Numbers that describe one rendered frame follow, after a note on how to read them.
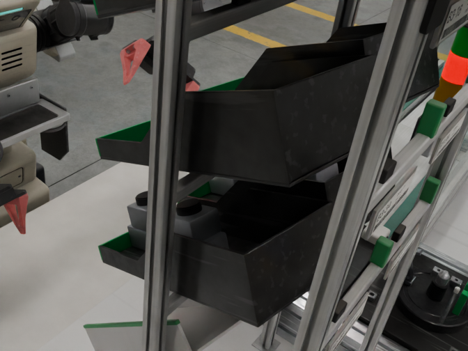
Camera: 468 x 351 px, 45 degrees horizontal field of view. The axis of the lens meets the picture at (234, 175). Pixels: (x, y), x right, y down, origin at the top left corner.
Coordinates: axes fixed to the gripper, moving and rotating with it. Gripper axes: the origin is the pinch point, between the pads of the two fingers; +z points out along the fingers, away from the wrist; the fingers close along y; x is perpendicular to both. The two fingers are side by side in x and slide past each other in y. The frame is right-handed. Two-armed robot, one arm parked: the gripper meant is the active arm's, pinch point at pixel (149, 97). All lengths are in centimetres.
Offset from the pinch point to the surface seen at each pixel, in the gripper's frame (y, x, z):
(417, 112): 88, 4, -63
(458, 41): 31, -40, -21
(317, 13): 218, 206, -352
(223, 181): 7.8, -17.7, 16.8
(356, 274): 47, -14, 13
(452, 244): 81, -15, -10
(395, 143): 77, 2, -43
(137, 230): -1.7, -16.4, 29.8
